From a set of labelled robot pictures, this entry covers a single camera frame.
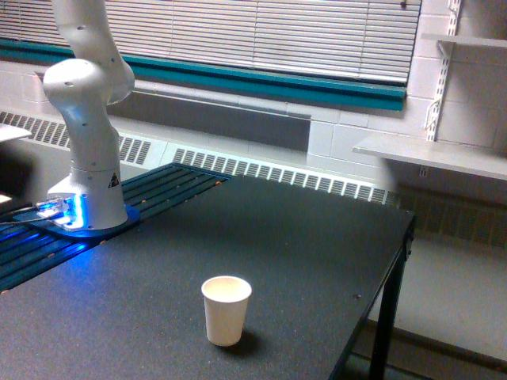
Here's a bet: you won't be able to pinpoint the upper white wall shelf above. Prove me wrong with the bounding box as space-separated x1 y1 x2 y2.
421 33 507 49

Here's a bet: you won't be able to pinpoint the baseboard radiator heater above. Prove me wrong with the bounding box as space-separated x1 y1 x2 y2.
1 109 401 207

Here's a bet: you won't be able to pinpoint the black cables at base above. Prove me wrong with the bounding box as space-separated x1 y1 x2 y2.
0 202 44 227

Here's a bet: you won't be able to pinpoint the white wall shelf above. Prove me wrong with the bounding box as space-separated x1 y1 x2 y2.
353 134 506 181
421 33 507 49

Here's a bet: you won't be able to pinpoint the teal window sill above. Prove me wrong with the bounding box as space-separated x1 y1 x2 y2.
0 37 408 112

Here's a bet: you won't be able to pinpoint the white paper cup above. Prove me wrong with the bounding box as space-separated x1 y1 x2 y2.
201 275 252 347

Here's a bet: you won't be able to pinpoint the black table leg frame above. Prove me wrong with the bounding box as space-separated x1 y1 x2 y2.
368 216 416 379

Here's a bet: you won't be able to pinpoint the lower white wall shelf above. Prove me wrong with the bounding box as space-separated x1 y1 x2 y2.
353 134 506 181

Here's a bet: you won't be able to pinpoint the window blinds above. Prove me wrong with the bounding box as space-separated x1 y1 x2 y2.
0 0 422 85

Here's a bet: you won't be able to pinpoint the white shelf bracket rail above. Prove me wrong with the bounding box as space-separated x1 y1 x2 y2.
422 0 462 142

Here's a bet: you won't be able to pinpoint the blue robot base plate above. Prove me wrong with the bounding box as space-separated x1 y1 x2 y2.
13 206 140 240

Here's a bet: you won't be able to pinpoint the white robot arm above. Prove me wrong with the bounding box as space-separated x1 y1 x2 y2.
43 1 135 231

